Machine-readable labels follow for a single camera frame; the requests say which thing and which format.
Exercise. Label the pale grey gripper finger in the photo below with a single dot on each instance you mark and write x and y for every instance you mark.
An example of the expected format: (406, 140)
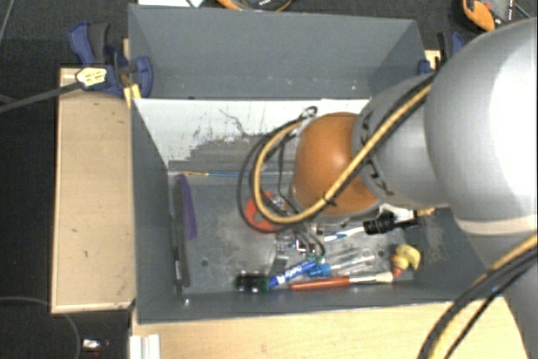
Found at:
(284, 240)
(282, 260)

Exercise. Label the blue marker pen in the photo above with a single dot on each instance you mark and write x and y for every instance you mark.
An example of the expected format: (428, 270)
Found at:
(294, 273)

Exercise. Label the clear plastic tube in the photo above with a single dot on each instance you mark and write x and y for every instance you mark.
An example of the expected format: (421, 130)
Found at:
(353, 259)

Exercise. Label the yellow rubber duck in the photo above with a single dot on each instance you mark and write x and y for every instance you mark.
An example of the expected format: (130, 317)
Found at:
(406, 256)

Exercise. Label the grey metal bin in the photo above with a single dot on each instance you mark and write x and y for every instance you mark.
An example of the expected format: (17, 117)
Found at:
(235, 54)

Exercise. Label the pale wood flat board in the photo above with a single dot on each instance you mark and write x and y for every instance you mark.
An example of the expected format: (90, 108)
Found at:
(92, 197)

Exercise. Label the black cylinder on white bracket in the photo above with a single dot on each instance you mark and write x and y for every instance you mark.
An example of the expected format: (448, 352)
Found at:
(378, 225)

